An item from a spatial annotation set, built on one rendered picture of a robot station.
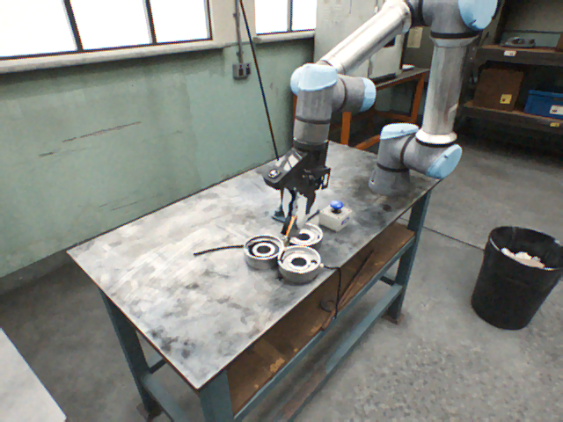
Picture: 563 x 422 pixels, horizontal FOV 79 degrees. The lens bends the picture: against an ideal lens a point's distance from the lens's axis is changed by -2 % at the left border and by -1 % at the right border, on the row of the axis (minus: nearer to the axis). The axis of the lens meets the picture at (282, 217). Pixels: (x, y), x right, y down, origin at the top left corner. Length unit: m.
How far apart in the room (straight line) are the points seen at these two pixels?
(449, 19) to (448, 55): 0.09
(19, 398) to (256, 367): 0.53
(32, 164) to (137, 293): 1.45
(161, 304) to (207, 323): 0.13
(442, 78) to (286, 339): 0.84
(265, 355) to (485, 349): 1.22
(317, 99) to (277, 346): 0.68
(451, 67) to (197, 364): 0.94
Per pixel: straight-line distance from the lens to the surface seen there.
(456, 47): 1.07
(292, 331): 1.09
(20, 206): 2.30
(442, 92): 1.09
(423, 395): 1.71
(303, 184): 0.78
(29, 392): 0.99
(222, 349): 0.75
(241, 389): 0.99
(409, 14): 1.08
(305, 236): 0.99
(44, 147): 2.24
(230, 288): 0.86
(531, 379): 1.97
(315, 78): 0.73
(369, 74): 3.02
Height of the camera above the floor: 1.39
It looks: 32 degrees down
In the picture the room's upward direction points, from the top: straight up
